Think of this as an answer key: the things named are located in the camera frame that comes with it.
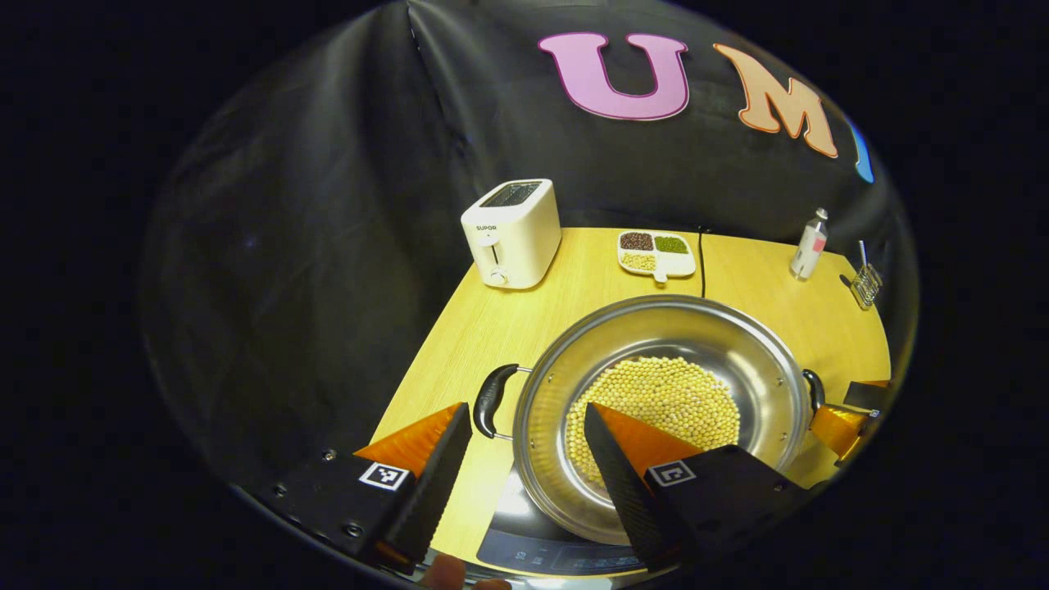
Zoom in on black induction cooktop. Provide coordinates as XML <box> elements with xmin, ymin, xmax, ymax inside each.
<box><xmin>475</xmin><ymin>463</ymin><xmax>656</xmax><ymax>579</ymax></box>

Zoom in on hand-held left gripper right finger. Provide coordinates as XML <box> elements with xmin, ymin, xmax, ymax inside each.
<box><xmin>584</xmin><ymin>402</ymin><xmax>812</xmax><ymax>573</ymax></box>

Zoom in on pile of soybeans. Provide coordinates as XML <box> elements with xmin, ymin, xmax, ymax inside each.
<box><xmin>565</xmin><ymin>356</ymin><xmax>741</xmax><ymax>484</ymax></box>

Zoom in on white toaster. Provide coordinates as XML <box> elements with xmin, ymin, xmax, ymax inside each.
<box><xmin>461</xmin><ymin>179</ymin><xmax>563</xmax><ymax>289</ymax></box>

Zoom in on wire mesh holder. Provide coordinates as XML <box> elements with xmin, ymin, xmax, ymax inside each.
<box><xmin>850</xmin><ymin>262</ymin><xmax>884</xmax><ymax>310</ymax></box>

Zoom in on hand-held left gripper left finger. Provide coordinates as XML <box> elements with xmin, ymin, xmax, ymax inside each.
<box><xmin>262</xmin><ymin>402</ymin><xmax>474</xmax><ymax>574</ymax></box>

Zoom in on clear bottle with pink label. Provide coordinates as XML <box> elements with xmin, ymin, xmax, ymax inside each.
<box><xmin>789</xmin><ymin>208</ymin><xmax>829</xmax><ymax>282</ymax></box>

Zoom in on stainless steel pot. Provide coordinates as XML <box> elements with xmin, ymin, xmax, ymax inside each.
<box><xmin>473</xmin><ymin>295</ymin><xmax>827</xmax><ymax>546</ymax></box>

